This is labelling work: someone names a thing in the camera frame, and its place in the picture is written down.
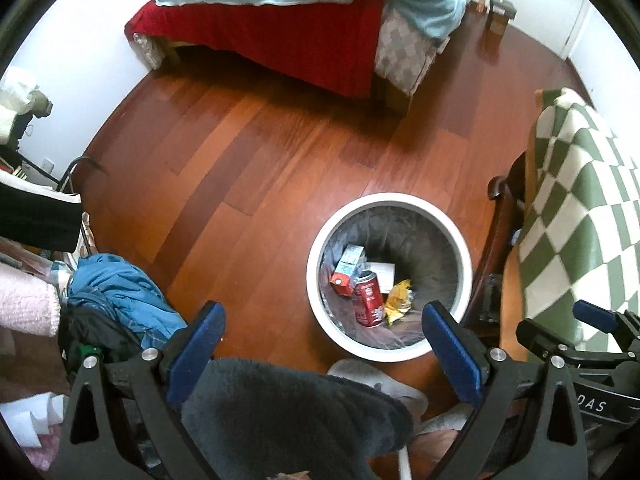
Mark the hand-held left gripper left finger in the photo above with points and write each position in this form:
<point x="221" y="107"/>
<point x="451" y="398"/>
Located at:
<point x="196" y="347"/>

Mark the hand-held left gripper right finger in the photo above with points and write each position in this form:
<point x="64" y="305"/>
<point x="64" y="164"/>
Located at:
<point x="452" y="355"/>

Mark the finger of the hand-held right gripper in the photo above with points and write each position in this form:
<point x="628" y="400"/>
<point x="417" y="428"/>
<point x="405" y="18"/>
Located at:
<point x="595" y="312"/>
<point x="540" y="337"/>

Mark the white round trash bin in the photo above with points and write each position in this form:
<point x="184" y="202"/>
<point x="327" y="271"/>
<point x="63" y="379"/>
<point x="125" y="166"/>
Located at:
<point x="390" y="200"/>

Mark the yellow snack wrapper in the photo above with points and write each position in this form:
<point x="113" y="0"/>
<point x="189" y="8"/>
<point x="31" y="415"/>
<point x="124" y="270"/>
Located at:
<point x="397" y="302"/>

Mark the white slipper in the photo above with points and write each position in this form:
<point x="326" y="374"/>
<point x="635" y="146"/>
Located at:
<point x="380" y="380"/>

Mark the blue jacket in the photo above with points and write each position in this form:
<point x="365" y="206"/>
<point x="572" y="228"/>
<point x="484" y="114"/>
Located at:
<point x="120" y="290"/>

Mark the red drink can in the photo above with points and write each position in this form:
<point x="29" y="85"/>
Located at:
<point x="369" y="302"/>

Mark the person's grey fleece trouser leg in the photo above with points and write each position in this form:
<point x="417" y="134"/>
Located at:
<point x="280" y="410"/>

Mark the white paper sheet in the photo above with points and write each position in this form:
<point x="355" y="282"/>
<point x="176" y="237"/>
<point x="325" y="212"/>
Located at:
<point x="382" y="272"/>

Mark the grey bin liner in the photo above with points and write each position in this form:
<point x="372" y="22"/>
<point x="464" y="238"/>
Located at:
<point x="422" y="250"/>

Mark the dark crumpled cloth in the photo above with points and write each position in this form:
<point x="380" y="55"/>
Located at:
<point x="85" y="330"/>

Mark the green checkered blanket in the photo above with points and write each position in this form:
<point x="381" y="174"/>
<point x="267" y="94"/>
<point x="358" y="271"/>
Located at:
<point x="575" y="200"/>

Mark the red and green drink carton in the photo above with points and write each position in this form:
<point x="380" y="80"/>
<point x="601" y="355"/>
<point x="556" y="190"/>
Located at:
<point x="347" y="272"/>

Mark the wooden chair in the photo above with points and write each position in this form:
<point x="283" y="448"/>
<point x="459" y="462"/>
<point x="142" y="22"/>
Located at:
<point x="505" y="200"/>

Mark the pink towel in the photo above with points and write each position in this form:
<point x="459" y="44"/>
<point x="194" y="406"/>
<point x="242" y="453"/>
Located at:
<point x="25" y="300"/>

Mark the white foam sheet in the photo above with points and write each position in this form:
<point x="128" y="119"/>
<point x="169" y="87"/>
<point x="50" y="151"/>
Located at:
<point x="30" y="415"/>

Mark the black cloth with white trim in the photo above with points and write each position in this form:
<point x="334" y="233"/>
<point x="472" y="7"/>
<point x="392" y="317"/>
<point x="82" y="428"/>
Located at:
<point x="35" y="215"/>

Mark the white door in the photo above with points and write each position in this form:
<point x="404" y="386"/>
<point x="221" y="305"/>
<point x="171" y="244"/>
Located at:
<point x="575" y="25"/>

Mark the diamond patterned mattress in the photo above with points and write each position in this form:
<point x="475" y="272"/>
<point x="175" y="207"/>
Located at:
<point x="405" y="55"/>

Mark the small brown box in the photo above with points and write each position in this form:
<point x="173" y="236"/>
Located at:
<point x="496" y="24"/>

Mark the white plush cloth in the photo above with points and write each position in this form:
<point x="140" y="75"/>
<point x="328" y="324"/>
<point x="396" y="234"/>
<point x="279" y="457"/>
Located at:
<point x="17" y="100"/>

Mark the red bedspread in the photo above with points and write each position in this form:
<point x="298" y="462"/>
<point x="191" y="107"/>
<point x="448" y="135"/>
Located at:
<point x="300" y="45"/>

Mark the small dark box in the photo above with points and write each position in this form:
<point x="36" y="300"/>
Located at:
<point x="502" y="5"/>

